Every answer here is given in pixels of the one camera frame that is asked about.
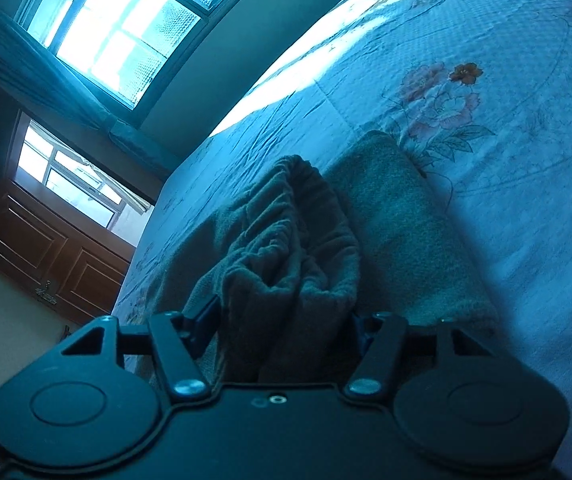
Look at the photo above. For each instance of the floral blue bed sheet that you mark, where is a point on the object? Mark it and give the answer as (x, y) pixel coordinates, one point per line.
(478, 93)

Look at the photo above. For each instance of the large sliding glass window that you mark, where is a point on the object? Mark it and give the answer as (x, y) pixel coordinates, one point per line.
(126, 51)

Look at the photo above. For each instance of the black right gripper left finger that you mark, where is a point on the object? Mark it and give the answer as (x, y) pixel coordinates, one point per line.
(178, 340)

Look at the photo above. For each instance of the blue left curtain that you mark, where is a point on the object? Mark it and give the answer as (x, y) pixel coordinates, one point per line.
(42, 81)

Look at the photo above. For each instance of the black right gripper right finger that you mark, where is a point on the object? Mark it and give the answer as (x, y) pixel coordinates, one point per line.
(379, 341)

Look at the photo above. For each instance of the far room window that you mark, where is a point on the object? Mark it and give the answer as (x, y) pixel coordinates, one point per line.
(80, 184)

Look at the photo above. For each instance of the brown wooden door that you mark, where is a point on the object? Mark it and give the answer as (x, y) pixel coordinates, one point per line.
(58, 256)

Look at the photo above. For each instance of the grey-green fleece pants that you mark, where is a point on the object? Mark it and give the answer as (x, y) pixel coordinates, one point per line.
(301, 249)

